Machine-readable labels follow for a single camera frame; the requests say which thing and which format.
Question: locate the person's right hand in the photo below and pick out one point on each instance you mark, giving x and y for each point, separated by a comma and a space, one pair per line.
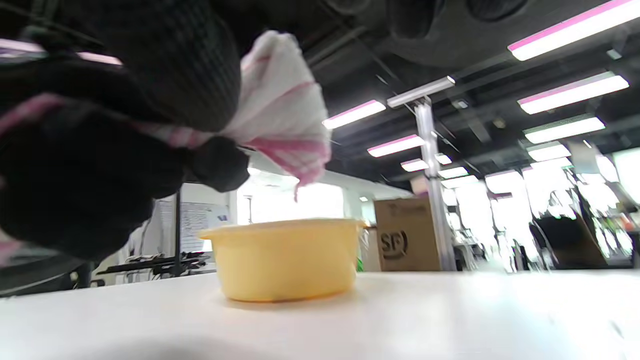
175, 60

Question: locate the person's left hand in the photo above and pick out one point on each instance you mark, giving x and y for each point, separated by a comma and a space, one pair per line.
75, 190

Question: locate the pink-trimmed white dish cloth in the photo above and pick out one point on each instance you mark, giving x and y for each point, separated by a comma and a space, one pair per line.
280, 100

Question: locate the yellow plastic basin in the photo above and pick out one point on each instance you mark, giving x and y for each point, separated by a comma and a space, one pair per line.
285, 260

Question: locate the brown cardboard box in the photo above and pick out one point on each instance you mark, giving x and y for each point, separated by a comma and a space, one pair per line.
407, 235

